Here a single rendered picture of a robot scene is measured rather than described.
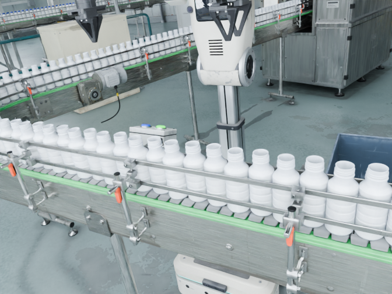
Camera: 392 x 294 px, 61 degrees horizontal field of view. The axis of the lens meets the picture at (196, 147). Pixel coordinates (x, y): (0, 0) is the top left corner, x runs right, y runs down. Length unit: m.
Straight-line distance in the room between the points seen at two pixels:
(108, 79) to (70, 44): 2.58
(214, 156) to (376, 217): 0.37
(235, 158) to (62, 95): 1.79
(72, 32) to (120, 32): 0.73
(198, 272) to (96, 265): 0.80
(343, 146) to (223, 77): 0.54
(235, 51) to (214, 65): 0.10
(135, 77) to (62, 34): 2.32
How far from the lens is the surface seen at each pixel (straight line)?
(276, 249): 0.85
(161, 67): 2.82
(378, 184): 0.74
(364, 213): 0.77
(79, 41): 4.95
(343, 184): 0.74
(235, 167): 0.78
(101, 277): 2.23
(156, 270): 2.15
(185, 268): 1.78
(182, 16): 7.00
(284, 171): 0.75
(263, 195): 0.80
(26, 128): 1.26
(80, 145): 1.08
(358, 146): 1.38
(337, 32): 4.37
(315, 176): 0.75
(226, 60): 1.35
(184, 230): 0.95
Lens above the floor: 1.54
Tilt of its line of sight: 27 degrees down
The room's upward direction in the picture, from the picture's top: 8 degrees counter-clockwise
